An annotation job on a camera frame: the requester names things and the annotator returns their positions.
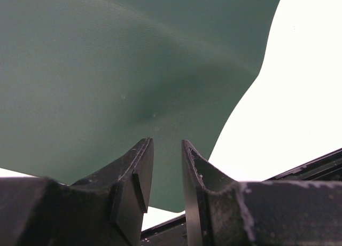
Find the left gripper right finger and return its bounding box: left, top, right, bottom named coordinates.
left=181, top=139, right=342, bottom=246

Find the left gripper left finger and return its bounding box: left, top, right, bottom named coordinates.
left=1, top=138, right=154, bottom=245

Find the dark green placemat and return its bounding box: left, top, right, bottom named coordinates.
left=1, top=0, right=280, bottom=212

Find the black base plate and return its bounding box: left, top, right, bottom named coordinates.
left=140, top=147, right=342, bottom=246

